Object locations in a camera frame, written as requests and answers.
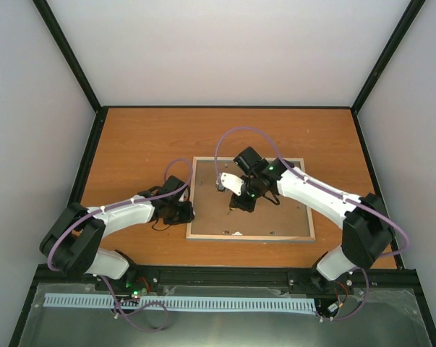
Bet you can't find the blue picture frame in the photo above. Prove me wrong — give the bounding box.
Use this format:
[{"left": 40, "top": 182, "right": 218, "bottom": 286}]
[{"left": 185, "top": 156, "right": 317, "bottom": 242}]

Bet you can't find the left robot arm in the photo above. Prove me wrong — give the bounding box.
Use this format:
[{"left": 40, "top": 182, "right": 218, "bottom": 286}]
[{"left": 39, "top": 176, "right": 195, "bottom": 291}]

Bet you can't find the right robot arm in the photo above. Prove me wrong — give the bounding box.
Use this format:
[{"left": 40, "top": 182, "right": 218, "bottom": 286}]
[{"left": 217, "top": 147, "right": 396, "bottom": 292}]

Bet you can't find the small lit circuit board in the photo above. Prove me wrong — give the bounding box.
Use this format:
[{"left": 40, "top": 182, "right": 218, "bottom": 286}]
[{"left": 126, "top": 277, "right": 150, "bottom": 299}]

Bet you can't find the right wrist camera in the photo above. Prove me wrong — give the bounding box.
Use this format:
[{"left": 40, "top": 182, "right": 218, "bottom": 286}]
[{"left": 216, "top": 172, "right": 244, "bottom": 196}]

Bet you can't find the brown frame backing board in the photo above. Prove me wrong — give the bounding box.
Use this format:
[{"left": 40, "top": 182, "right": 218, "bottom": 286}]
[{"left": 190, "top": 160, "right": 312, "bottom": 238}]

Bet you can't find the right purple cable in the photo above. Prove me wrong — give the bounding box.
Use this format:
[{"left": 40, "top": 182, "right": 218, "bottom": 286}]
[{"left": 214, "top": 126, "right": 410, "bottom": 322}]

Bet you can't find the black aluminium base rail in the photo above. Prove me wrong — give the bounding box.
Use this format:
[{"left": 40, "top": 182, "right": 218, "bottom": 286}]
[{"left": 109, "top": 265, "right": 352, "bottom": 297}]

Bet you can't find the blue slotted cable duct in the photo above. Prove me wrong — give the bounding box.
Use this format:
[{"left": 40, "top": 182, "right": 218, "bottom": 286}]
[{"left": 42, "top": 293, "right": 316, "bottom": 314}]

